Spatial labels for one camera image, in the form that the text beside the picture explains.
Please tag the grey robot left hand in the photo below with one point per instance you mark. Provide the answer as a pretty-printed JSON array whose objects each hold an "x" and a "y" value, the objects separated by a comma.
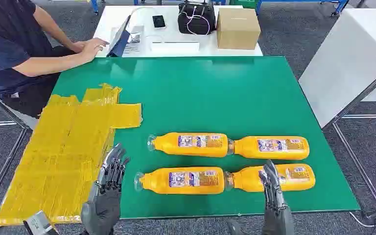
[{"x": 102, "y": 211}]

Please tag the person's right hand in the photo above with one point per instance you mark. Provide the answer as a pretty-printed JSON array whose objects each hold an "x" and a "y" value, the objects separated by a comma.
[{"x": 92, "y": 48}]

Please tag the person's left hand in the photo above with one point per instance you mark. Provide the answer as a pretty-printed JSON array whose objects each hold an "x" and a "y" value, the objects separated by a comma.
[{"x": 77, "y": 45}]

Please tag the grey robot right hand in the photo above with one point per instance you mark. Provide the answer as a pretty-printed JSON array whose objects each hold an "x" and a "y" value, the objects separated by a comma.
[{"x": 277, "y": 217}]

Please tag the orange drink bottle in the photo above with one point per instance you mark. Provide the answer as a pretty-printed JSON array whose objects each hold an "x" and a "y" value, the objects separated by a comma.
[
  {"x": 181, "y": 181},
  {"x": 272, "y": 147},
  {"x": 301, "y": 181},
  {"x": 191, "y": 146}
]

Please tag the blue tablet with cover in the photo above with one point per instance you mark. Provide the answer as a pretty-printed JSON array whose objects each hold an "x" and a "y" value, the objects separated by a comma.
[{"x": 121, "y": 42}]

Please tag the printed paper leaflet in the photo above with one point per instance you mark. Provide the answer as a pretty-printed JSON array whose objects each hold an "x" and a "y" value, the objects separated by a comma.
[{"x": 136, "y": 42}]

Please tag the person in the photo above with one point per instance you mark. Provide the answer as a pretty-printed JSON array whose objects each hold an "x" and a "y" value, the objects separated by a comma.
[{"x": 9, "y": 39}]

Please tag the yellow taped sheet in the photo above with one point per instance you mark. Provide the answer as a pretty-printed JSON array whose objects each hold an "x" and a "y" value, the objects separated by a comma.
[{"x": 61, "y": 155}]

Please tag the black smartphone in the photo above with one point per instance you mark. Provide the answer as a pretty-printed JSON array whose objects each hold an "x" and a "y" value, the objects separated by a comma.
[{"x": 158, "y": 21}]

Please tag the flat white box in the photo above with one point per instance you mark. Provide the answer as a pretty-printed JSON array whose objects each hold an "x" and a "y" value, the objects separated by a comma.
[{"x": 175, "y": 47}]

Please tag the white desk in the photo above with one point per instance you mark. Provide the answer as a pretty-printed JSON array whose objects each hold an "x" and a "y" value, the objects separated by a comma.
[{"x": 175, "y": 32}]

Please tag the black bag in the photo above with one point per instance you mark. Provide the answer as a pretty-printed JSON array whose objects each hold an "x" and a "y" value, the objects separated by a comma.
[{"x": 196, "y": 19}]

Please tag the green table mat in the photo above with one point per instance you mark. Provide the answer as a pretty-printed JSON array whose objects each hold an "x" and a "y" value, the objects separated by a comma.
[{"x": 207, "y": 97}]

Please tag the brown cardboard box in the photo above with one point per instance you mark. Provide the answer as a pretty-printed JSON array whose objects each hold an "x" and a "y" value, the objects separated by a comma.
[{"x": 238, "y": 29}]

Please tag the green crate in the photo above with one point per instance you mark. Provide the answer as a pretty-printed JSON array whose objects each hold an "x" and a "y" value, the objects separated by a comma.
[{"x": 246, "y": 3}]

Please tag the white side table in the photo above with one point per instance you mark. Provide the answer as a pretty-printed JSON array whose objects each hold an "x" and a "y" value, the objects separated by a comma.
[{"x": 347, "y": 58}]

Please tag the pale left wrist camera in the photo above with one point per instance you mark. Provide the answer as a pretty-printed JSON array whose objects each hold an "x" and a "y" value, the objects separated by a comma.
[{"x": 38, "y": 223}]

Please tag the grey metal table frame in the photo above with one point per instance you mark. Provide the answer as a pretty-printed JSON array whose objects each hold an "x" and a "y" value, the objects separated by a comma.
[{"x": 356, "y": 162}]

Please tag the grey metal bench frame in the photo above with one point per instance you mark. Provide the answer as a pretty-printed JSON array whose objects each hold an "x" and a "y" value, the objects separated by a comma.
[{"x": 4, "y": 168}]

